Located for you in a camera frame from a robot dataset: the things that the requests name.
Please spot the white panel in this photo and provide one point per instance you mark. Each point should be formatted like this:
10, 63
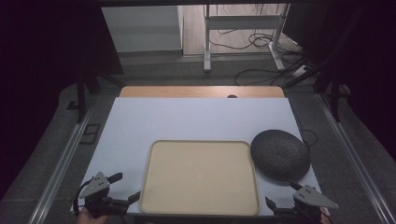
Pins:
141, 28

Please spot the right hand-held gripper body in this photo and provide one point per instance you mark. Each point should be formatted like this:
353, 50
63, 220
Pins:
311, 197

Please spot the white power strip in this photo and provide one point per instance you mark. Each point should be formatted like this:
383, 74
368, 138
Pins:
300, 71

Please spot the person's left hand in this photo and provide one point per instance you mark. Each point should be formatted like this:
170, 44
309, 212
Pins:
88, 219

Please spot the aluminium floor rail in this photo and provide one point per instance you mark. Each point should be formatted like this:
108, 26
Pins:
351, 149
63, 161

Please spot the white metal desk frame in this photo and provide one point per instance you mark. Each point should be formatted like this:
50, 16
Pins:
243, 22

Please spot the white table cover sheet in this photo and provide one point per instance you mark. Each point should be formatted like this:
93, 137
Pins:
186, 121

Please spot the black metal stand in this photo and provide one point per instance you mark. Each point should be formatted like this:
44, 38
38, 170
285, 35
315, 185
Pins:
334, 93
81, 96

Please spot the beige plastic tray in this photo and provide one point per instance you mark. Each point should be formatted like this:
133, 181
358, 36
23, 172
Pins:
199, 177

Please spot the black rectangular floor frame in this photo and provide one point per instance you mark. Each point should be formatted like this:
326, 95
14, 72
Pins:
90, 134

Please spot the person's right hand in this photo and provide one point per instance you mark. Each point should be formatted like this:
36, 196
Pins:
326, 221

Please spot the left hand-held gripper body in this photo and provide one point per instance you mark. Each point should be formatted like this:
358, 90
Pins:
96, 186

